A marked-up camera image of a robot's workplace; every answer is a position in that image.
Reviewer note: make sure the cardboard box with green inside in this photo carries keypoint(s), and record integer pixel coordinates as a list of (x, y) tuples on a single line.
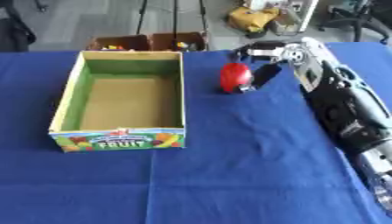
[(130, 102)]

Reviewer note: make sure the red toy apple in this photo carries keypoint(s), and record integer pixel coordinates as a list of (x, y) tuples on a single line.
[(235, 76)]

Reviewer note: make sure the black tripod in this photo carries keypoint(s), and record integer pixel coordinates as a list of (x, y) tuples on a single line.
[(174, 16)]

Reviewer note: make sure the small yellow and red toys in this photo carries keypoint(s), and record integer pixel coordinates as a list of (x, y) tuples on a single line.
[(113, 47)]

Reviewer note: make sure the black office chair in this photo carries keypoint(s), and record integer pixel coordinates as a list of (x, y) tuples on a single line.
[(357, 17)]

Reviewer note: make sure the small yellow toy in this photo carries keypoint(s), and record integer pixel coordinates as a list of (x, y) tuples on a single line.
[(182, 45)]

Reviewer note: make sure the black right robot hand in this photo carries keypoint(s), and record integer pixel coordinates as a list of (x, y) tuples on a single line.
[(267, 73)]

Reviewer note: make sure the yellow bag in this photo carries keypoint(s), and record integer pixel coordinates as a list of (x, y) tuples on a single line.
[(252, 17)]

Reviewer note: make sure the silver and black right robot arm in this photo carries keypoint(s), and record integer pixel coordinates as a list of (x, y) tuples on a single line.
[(347, 110)]

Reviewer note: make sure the brown cardboard box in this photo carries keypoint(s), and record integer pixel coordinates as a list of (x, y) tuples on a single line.
[(125, 41), (166, 39)]

